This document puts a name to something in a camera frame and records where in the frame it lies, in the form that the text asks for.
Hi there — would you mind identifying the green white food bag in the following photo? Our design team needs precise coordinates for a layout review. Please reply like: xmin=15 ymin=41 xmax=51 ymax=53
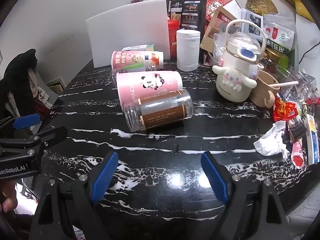
xmin=262 ymin=12 xmax=297 ymax=67

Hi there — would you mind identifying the printed paper leaflet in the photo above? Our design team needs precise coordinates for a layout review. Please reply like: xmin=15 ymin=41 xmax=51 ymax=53
xmin=240 ymin=7 xmax=265 ymax=42

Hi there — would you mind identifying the white toilet paper roll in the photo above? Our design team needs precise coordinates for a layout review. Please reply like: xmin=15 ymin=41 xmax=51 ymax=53
xmin=176 ymin=28 xmax=201 ymax=71

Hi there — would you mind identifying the black cable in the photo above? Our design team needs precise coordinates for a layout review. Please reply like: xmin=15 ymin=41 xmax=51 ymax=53
xmin=298 ymin=39 xmax=320 ymax=63

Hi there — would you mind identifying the white cartoon dog water bottle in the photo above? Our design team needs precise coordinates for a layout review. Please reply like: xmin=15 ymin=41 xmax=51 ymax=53
xmin=212 ymin=19 xmax=267 ymax=103

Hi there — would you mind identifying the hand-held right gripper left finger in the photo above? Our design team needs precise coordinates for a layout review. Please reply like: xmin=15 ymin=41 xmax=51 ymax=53
xmin=31 ymin=151 xmax=119 ymax=240

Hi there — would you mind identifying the red snack box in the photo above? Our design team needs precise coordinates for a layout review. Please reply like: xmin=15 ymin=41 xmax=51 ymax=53
xmin=200 ymin=0 xmax=227 ymax=27

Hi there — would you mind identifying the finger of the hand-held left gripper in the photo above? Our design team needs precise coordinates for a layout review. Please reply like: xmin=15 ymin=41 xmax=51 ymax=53
xmin=0 ymin=113 xmax=41 ymax=132
xmin=0 ymin=126 xmax=68 ymax=157

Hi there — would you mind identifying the pink cartoon figure cup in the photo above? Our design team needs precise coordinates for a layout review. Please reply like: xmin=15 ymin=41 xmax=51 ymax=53
xmin=111 ymin=50 xmax=164 ymax=72

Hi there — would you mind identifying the white foam board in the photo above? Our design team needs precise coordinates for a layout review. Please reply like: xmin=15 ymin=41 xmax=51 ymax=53
xmin=85 ymin=0 xmax=171 ymax=68

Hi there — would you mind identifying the blue white box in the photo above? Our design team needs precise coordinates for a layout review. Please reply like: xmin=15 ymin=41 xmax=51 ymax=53
xmin=303 ymin=114 xmax=320 ymax=166

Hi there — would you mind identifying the pink panda print cup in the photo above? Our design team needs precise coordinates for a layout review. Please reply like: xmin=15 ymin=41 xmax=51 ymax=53
xmin=110 ymin=69 xmax=183 ymax=111

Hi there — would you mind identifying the black hair comb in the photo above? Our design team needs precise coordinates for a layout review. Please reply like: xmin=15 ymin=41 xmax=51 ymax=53
xmin=288 ymin=118 xmax=307 ymax=140

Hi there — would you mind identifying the red white sachet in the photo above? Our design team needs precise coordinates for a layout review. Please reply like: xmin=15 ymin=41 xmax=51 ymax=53
xmin=291 ymin=139 xmax=305 ymax=170

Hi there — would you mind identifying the brown paper box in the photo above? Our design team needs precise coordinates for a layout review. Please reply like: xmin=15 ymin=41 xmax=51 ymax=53
xmin=199 ymin=6 xmax=242 ymax=57

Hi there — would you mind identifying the beige mug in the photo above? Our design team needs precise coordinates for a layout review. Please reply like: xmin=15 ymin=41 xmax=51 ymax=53
xmin=249 ymin=69 xmax=281 ymax=108

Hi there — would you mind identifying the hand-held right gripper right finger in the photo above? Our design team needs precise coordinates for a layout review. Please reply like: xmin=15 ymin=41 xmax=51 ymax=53
xmin=201 ymin=151 xmax=292 ymax=240

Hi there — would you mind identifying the glass jar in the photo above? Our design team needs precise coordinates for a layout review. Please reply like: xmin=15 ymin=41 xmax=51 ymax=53
xmin=264 ymin=47 xmax=284 ymax=73

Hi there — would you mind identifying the clear brown label cup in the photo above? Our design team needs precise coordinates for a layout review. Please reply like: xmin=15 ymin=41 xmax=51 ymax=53
xmin=124 ymin=89 xmax=194 ymax=132

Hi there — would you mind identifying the white stirring stick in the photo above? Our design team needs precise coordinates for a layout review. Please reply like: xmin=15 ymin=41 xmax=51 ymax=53
xmin=268 ymin=81 xmax=300 ymax=89

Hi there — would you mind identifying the black cloth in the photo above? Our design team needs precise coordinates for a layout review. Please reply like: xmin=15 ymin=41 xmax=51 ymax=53
xmin=0 ymin=48 xmax=38 ymax=121

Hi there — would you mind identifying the black stand-up pouch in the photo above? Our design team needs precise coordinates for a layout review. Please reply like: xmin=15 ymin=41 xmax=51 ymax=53
xmin=171 ymin=0 xmax=208 ymax=33

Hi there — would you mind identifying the small white green box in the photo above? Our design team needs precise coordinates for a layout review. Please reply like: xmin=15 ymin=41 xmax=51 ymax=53
xmin=121 ymin=43 xmax=155 ymax=53

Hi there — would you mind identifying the clear plastic container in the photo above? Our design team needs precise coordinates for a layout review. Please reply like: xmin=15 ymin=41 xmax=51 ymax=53
xmin=274 ymin=64 xmax=317 ymax=103

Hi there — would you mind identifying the person's left hand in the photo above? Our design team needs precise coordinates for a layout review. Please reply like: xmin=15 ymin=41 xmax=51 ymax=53
xmin=0 ymin=180 xmax=18 ymax=213

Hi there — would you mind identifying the red candy wrapper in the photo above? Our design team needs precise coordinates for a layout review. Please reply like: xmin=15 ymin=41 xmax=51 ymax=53
xmin=272 ymin=97 xmax=302 ymax=123

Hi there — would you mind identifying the crumpled white tissue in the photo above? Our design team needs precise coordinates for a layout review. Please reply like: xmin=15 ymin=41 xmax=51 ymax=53
xmin=253 ymin=121 xmax=289 ymax=160

